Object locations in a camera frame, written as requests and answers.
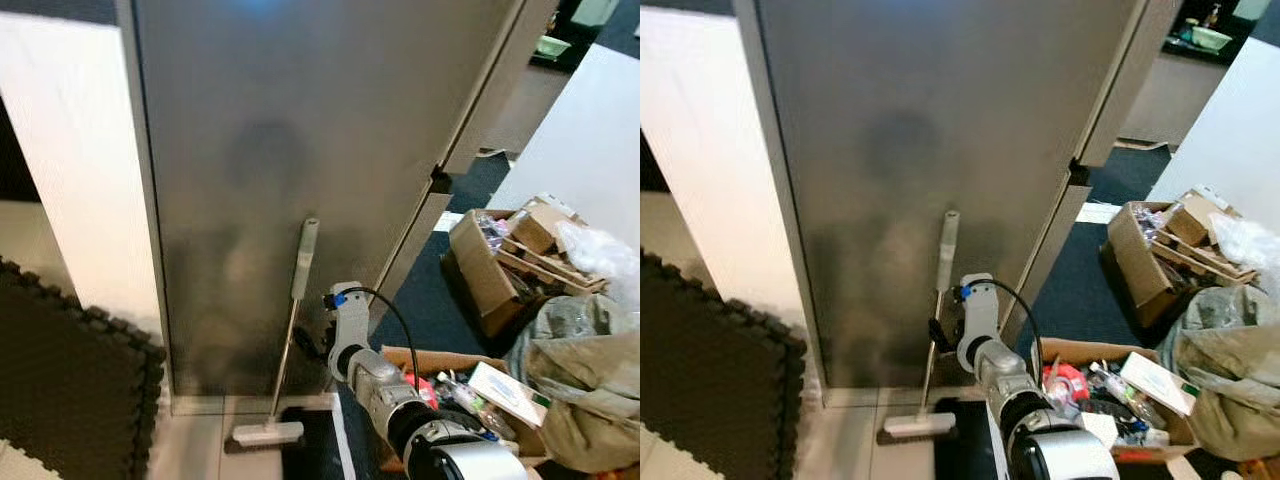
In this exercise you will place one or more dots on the olive green fabric sack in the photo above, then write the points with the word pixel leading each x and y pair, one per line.
pixel 1230 380
pixel 590 390

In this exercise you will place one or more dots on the grey kitchen cabinet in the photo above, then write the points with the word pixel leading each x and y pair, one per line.
pixel 525 110
pixel 1170 100

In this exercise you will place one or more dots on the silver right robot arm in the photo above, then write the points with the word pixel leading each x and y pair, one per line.
pixel 1005 375
pixel 385 395

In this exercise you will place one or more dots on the cardboard box with wooden slats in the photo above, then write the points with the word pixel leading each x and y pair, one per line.
pixel 480 270
pixel 1130 260

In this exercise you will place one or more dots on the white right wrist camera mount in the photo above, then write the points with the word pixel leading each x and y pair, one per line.
pixel 352 315
pixel 982 315

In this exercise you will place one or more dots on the open cardboard box red label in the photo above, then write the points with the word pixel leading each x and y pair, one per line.
pixel 440 358
pixel 1085 350

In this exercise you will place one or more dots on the clear plastic bag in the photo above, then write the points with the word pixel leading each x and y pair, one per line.
pixel 600 255
pixel 1250 245

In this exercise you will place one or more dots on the white floor strip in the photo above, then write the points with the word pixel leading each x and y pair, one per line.
pixel 991 440
pixel 339 440

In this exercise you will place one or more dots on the dark kitchen floor mat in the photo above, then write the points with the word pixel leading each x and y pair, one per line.
pixel 480 185
pixel 1130 175

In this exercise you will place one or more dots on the green bowl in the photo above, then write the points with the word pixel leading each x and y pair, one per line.
pixel 552 46
pixel 1212 39

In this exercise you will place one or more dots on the white flat booklet box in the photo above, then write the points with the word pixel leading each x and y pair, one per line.
pixel 1155 383
pixel 505 395

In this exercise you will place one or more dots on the large black foam mat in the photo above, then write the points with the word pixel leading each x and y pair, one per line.
pixel 710 380
pixel 60 380

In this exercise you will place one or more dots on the white board panel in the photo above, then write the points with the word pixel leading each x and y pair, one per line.
pixel 700 150
pixel 70 150

